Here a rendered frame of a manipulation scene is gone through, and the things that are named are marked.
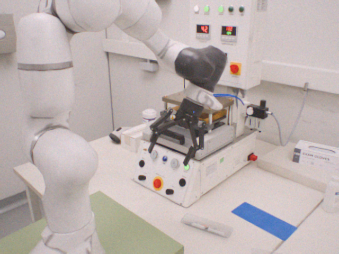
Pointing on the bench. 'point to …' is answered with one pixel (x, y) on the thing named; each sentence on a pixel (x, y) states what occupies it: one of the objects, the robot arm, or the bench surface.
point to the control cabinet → (232, 44)
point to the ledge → (295, 168)
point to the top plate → (177, 98)
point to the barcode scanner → (116, 136)
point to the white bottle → (331, 195)
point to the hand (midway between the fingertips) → (168, 155)
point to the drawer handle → (174, 136)
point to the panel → (163, 172)
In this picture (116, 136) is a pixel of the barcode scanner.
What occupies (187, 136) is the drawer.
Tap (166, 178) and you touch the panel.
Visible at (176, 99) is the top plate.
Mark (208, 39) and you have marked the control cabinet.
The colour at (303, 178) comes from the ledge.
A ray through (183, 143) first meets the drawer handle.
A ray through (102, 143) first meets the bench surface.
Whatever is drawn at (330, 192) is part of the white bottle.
